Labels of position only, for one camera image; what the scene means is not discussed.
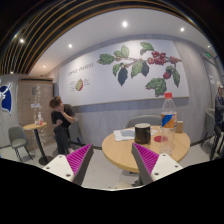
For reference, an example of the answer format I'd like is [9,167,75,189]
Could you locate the grey chair at left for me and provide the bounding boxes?
[8,125,30,160]

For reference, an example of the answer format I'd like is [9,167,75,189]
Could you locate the black mug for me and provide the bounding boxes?
[134,123,151,144]

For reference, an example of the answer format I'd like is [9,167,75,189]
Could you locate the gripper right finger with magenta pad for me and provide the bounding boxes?
[132,143,182,185]

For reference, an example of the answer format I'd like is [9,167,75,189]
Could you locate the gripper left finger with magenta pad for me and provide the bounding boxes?
[44,144,93,186]

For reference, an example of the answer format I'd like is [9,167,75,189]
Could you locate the grey chair at right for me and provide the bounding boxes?
[202,109,215,142]

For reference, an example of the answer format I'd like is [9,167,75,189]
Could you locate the clear plastic bottle red cap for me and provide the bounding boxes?
[160,92,177,155]

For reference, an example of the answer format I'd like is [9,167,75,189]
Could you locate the round wooden table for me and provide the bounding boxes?
[102,126,190,173]

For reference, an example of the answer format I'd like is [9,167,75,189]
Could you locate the seated person in black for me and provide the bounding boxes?
[49,96,75,155]

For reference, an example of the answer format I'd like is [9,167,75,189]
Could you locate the person at right edge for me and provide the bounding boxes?
[210,81,224,158]

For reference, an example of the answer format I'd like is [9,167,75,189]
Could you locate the grey chair behind table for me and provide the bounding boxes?
[124,115,161,128]

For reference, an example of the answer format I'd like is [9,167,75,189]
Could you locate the small brown card holder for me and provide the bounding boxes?
[176,121,183,133]

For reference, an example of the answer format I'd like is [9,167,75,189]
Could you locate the small round high table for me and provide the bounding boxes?
[24,122,53,166]

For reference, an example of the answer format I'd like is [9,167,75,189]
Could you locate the items on high table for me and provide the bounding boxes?
[35,112,43,125]

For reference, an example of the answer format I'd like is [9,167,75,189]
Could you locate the white paper napkin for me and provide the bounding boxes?
[114,128,135,141]

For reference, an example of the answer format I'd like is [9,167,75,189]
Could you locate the blue wall emblem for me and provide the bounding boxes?
[0,83,12,113]

